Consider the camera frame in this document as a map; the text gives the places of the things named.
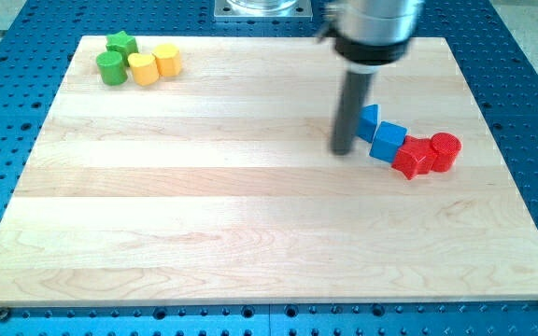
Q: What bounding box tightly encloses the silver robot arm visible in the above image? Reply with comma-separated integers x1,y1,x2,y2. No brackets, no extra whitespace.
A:
317,0,424,72

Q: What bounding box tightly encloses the wooden board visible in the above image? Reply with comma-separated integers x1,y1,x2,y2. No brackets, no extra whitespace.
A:
0,35,538,307

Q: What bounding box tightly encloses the board clamp screw left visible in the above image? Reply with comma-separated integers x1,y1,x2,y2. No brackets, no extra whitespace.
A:
0,307,11,322

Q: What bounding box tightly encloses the blue triangle block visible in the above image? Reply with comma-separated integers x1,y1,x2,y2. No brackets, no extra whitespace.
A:
357,105,380,143

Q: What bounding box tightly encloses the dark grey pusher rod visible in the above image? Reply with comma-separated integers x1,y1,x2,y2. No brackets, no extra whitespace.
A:
330,63,378,156

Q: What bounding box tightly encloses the blue cube block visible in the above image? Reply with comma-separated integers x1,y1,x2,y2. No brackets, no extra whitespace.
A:
369,121,407,163

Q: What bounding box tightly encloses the red star block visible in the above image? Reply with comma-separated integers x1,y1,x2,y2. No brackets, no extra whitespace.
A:
391,135,437,180

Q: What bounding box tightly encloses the yellow hexagon block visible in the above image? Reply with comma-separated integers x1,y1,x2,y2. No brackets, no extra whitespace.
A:
152,44,182,77

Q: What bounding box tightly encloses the yellow heart block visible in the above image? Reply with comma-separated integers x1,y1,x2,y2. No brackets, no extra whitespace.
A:
128,53,160,86

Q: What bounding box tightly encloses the red cylinder block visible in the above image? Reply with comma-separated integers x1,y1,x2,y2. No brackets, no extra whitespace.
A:
431,133,462,173

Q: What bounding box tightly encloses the green cylinder block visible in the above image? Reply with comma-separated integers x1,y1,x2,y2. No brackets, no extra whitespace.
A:
95,51,128,86

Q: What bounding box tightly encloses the green star block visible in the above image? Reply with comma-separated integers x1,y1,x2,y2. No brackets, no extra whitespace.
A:
106,31,139,66

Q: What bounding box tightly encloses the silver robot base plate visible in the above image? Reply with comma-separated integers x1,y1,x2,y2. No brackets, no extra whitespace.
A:
214,0,313,21

